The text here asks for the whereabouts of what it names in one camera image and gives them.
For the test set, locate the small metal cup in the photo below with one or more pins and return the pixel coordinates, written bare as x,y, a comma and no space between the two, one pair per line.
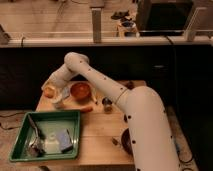
107,104

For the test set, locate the small metal clip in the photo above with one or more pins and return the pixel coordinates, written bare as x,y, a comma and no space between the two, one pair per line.
115,142

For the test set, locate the orange carrot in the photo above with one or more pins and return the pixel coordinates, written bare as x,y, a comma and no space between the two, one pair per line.
86,109

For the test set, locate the wooden table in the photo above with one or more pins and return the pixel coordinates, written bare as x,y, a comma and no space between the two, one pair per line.
97,129

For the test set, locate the black metal utensil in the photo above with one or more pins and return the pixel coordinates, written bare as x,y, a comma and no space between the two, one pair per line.
38,131

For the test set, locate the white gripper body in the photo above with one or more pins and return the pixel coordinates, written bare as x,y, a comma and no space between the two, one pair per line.
57,80

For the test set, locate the white paper cup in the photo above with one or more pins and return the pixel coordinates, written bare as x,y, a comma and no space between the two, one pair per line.
57,102

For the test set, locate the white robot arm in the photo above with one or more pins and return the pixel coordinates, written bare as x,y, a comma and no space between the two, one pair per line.
151,137

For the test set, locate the blue sponge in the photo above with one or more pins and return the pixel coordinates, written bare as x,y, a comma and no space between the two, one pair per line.
65,142

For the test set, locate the green plastic tray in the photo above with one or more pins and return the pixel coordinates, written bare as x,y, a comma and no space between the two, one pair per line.
29,148

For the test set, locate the white plastic container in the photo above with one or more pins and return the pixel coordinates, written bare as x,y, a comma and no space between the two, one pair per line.
51,144

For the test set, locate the dark purple bowl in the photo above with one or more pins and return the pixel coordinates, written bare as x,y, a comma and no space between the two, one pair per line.
126,142

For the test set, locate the black monitor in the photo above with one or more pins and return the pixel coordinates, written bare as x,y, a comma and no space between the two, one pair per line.
162,17

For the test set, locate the orange bowl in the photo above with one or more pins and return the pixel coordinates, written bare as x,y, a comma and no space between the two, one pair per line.
80,91

